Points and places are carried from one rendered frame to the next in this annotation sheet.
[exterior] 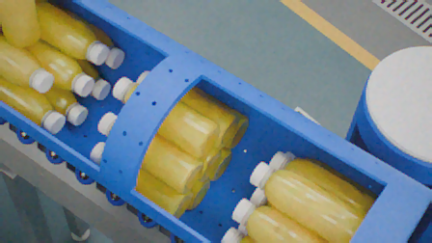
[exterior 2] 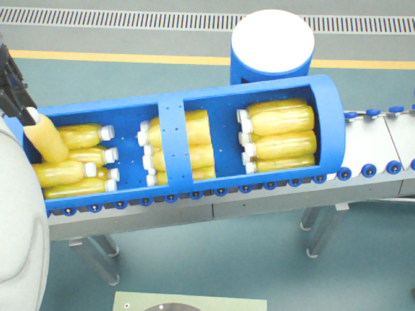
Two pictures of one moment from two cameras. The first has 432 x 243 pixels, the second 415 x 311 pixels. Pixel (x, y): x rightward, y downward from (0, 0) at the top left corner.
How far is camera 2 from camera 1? 40 cm
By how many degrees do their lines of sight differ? 19
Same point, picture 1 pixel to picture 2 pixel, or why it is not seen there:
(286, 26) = (119, 71)
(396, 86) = (249, 45)
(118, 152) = (176, 168)
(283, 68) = (138, 93)
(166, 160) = (196, 155)
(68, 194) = (139, 218)
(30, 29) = (63, 146)
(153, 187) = (196, 174)
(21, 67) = (75, 170)
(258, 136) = (213, 114)
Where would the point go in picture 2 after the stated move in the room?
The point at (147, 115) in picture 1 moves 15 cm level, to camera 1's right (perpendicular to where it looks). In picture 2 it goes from (178, 137) to (223, 106)
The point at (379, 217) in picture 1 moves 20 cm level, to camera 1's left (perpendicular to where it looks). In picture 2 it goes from (322, 99) to (264, 142)
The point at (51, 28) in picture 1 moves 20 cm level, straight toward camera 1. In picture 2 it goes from (70, 139) to (129, 171)
